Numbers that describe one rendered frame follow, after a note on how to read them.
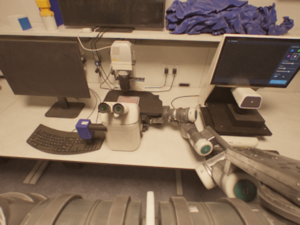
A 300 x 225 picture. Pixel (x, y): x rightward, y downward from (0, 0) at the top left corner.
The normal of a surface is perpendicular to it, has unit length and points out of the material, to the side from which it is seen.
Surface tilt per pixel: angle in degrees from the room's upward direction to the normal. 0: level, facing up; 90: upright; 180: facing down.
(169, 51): 90
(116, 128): 90
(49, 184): 0
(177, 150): 0
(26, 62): 86
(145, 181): 0
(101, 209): 32
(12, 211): 49
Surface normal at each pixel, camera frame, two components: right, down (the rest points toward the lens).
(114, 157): 0.01, -0.77
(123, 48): -0.06, 0.39
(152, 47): -0.06, 0.64
